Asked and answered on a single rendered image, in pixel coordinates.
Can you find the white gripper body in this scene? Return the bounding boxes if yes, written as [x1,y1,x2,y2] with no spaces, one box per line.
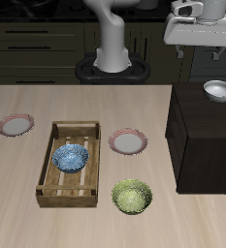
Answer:
[162,9,226,48]

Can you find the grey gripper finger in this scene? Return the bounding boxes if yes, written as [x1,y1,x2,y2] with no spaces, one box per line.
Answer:
[175,44,186,60]
[211,46,226,62]

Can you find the white bowl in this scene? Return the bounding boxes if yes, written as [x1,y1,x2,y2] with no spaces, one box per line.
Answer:
[202,79,226,104]

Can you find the pink-rimmed white plate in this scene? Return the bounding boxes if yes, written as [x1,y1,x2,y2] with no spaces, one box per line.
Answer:
[0,112,36,138]
[107,127,149,156]

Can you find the green patterned bowl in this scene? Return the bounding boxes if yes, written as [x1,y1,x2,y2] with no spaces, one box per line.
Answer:
[111,178,154,216]

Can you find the blue patterned bowl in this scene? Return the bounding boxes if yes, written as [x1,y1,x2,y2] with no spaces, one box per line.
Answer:
[51,143,90,174]

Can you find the grey kitchen cupboard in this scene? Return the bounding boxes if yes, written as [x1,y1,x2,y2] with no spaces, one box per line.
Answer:
[187,45,226,83]

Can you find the dark wooden cabinet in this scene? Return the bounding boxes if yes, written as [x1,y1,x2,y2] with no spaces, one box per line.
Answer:
[164,80,226,196]

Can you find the wooden slat tray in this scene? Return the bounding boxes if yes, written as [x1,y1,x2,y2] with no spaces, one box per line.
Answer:
[35,120,102,208]

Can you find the dark kitchen cupboards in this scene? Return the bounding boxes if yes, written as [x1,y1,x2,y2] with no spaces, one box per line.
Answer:
[0,20,191,86]

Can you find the black kitchen countertop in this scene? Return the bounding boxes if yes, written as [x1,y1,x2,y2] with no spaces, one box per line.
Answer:
[0,0,176,23]

